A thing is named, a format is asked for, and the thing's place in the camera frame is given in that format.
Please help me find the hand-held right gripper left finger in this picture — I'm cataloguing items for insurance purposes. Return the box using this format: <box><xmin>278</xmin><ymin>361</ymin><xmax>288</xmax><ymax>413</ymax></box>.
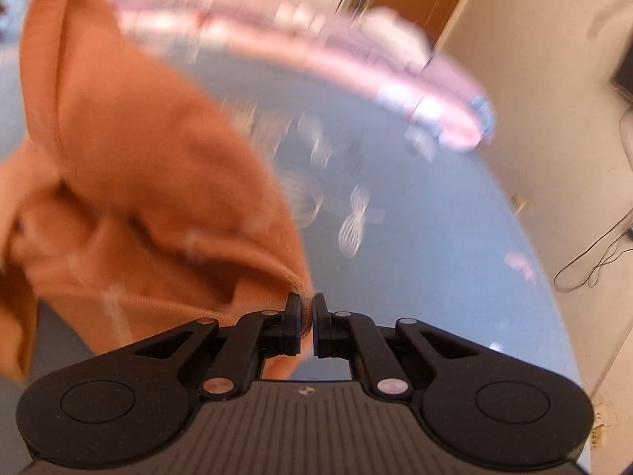
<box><xmin>133</xmin><ymin>293</ymin><xmax>303</xmax><ymax>400</ymax></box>

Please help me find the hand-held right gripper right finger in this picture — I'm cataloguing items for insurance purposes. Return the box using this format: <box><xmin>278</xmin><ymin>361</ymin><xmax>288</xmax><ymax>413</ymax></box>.
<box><xmin>313</xmin><ymin>293</ymin><xmax>481</xmax><ymax>401</ymax></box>

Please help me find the orange knit sweater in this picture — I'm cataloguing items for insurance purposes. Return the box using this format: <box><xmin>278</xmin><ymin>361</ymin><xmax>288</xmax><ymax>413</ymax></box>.
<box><xmin>0</xmin><ymin>0</ymin><xmax>316</xmax><ymax>383</ymax></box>

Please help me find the blue floral bed sheet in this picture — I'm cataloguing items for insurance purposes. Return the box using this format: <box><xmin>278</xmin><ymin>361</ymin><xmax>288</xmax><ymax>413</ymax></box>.
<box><xmin>0</xmin><ymin>0</ymin><xmax>591</xmax><ymax>475</ymax></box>

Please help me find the pink floral quilt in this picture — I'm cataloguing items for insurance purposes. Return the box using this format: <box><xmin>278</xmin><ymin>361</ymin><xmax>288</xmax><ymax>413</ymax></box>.
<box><xmin>99</xmin><ymin>0</ymin><xmax>496</xmax><ymax>152</ymax></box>

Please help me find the white power strip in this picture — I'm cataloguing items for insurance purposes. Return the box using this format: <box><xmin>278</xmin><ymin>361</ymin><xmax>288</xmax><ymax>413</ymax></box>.
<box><xmin>590</xmin><ymin>403</ymin><xmax>608</xmax><ymax>451</ymax></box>

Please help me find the white cloth bundle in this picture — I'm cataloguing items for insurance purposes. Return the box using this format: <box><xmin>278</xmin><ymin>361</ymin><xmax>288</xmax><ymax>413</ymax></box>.
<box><xmin>358</xmin><ymin>7</ymin><xmax>431</xmax><ymax>67</ymax></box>

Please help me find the black cable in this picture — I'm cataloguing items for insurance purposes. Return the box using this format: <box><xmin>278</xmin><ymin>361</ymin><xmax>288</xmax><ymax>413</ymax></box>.
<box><xmin>553</xmin><ymin>208</ymin><xmax>633</xmax><ymax>291</ymax></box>

